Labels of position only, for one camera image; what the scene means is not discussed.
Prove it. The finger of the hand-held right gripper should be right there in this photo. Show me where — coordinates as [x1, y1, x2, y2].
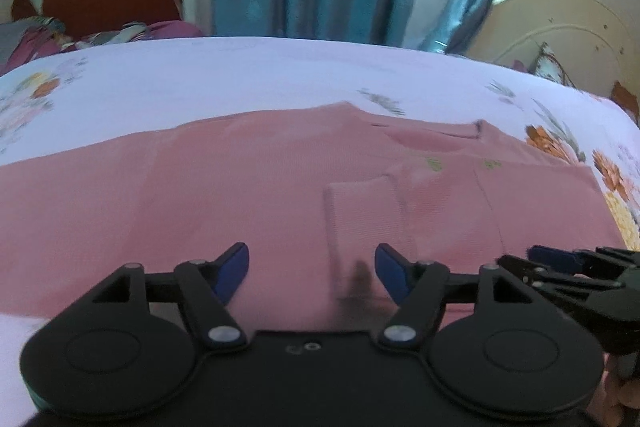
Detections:
[526, 245, 603, 276]
[496, 255, 596, 308]

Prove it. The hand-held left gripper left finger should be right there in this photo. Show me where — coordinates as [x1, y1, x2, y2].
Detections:
[92, 243, 250, 351]

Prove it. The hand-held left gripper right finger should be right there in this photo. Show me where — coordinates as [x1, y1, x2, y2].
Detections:
[375, 243, 531, 352]

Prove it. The pink knit sweater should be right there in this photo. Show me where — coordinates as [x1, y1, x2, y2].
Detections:
[0, 103, 627, 334]

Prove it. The person's right hand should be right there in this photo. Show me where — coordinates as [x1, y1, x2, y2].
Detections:
[602, 351, 640, 427]

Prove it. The orange patterned pillow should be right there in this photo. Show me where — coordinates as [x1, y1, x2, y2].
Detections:
[610, 80, 640, 120]

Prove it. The floral white pillow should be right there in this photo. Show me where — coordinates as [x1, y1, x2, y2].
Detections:
[529, 42, 577, 88]

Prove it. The floral white bedsheet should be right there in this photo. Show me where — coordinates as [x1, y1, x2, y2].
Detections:
[0, 36, 640, 427]

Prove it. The cream arched headboard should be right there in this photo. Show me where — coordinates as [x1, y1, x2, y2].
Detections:
[462, 0, 640, 108]

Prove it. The magenta pillow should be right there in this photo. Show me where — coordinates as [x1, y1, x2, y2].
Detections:
[145, 20, 204, 39]

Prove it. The patterned crumpled bedding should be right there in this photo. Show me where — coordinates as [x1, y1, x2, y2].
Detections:
[0, 17, 152, 64]

